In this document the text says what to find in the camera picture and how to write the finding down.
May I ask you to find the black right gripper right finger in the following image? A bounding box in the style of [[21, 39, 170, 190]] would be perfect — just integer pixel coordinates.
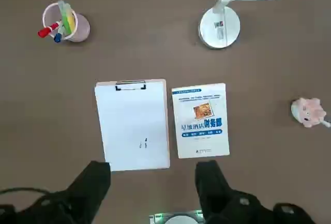
[[195, 159, 315, 224]]

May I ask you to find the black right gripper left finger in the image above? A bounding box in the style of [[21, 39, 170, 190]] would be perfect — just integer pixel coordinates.
[[0, 160, 112, 224]]

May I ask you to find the white foldable desk lamp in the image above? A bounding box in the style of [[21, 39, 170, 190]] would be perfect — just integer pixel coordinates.
[[198, 0, 294, 50]]

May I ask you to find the white blue paperback book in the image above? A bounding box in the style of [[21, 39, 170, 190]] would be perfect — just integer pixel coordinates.
[[171, 83, 230, 159]]

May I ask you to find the clipboard with white paper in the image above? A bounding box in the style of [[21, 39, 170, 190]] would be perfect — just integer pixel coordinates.
[[94, 79, 171, 172]]

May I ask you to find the pink plush pig toy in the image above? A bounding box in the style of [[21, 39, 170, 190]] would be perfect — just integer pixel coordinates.
[[291, 97, 331, 129]]

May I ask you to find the blue marker pen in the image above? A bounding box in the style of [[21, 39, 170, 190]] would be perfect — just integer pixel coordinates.
[[53, 26, 64, 43]]

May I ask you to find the pink translucent pen cup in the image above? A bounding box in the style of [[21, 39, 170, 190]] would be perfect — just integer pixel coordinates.
[[42, 1, 91, 43]]

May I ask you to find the red marker pen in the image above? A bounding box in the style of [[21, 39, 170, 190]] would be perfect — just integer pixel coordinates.
[[38, 22, 61, 38]]

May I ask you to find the green yellow plastic ruler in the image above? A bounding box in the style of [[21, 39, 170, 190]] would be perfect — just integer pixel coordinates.
[[57, 0, 76, 35]]

